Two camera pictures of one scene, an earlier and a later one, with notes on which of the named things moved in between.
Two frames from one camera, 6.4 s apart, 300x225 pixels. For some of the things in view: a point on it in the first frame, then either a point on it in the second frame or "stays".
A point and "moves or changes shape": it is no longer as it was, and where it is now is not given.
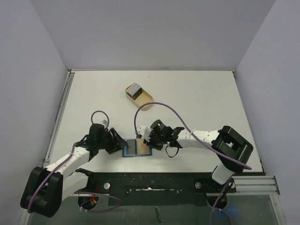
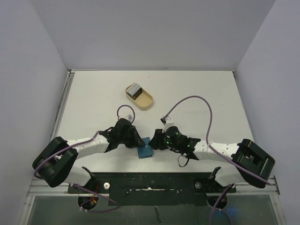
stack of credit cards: x=134 y=90 stays
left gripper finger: x=121 y=143 -> x=140 y=142
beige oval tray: x=146 y=98 stays
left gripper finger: x=117 y=138 -> x=137 y=133
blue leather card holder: x=131 y=150 moves or changes shape
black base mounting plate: x=155 y=188 stays
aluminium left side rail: x=55 y=132 stays
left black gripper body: x=102 y=142 -> x=129 y=139
